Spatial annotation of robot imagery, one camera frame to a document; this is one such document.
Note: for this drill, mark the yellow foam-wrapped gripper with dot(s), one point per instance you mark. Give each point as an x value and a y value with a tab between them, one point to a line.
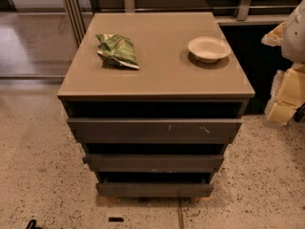
294	38

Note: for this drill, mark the grey top drawer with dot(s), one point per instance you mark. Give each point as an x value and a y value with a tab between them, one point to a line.
155	131

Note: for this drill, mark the grey drawer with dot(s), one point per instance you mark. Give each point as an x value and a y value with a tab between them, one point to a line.
155	131
154	190
154	163

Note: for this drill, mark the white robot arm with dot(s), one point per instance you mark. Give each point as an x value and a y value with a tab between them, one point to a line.
296	17

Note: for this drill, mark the grey drawer cabinet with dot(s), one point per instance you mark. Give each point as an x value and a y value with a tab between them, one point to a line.
169	84

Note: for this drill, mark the grey middle drawer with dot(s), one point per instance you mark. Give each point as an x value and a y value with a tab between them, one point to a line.
154	163

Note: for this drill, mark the grey bottom drawer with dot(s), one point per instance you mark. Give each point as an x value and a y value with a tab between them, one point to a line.
154	190

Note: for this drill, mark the white paper bowl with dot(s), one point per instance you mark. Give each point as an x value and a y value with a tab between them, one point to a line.
209	49

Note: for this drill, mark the green chip bag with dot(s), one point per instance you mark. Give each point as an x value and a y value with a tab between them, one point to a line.
117	50

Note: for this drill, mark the black floor marker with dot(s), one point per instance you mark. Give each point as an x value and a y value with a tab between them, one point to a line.
116	219

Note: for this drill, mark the black object bottom left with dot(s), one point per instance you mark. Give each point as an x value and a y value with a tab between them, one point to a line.
32	225

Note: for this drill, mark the metal railing frame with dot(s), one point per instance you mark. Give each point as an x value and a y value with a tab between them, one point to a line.
237	17

